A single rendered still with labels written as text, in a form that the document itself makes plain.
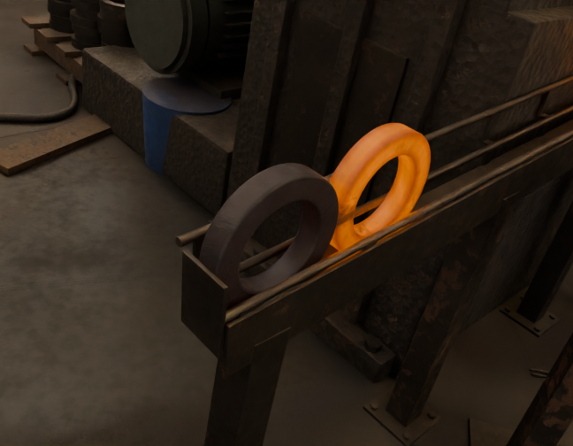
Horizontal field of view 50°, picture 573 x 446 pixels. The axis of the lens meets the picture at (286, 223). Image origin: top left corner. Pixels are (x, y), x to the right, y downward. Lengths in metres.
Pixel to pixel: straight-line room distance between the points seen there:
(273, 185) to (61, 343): 0.97
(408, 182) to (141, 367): 0.82
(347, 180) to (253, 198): 0.16
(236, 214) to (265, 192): 0.04
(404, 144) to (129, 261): 1.11
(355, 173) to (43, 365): 0.94
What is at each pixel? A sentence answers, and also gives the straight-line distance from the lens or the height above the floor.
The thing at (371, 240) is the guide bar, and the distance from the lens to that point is 0.80.
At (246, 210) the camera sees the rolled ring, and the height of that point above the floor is 0.74.
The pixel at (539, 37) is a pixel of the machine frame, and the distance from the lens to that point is 1.18.
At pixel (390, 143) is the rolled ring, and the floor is 0.77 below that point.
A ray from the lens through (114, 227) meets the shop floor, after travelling 1.87.
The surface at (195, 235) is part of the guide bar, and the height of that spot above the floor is 0.68.
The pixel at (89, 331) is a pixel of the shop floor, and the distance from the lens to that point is 1.54.
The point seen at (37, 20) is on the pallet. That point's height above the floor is 0.14.
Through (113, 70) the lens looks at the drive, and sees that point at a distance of 2.30.
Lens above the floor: 1.07
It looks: 33 degrees down
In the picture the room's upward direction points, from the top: 12 degrees clockwise
